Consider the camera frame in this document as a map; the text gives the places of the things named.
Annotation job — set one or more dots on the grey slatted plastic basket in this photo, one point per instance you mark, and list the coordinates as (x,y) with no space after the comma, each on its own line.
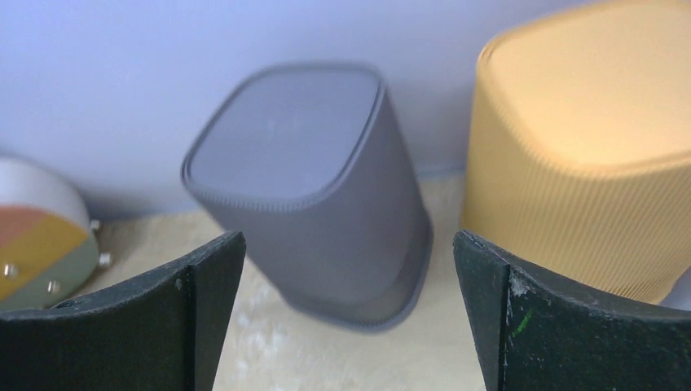
(308,161)

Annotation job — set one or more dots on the yellow slatted plastic basket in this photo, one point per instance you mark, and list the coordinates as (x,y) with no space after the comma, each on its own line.
(579,145)

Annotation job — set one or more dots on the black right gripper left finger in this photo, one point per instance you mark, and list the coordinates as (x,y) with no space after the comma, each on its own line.
(161,330)

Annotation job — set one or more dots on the white cylindrical bin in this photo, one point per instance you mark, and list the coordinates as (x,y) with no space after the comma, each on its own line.
(48,239)

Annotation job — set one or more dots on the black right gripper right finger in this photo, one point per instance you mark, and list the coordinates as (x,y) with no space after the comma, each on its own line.
(534,329)

